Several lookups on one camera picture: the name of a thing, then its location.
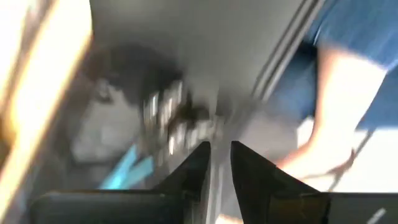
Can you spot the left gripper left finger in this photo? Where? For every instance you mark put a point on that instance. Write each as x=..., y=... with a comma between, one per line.
x=192, y=180

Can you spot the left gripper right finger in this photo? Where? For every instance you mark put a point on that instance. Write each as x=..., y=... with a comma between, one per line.
x=258, y=183

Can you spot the dark grey plastic bin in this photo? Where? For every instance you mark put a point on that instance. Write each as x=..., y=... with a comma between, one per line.
x=102, y=137

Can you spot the person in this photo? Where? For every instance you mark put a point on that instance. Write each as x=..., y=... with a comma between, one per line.
x=348, y=93

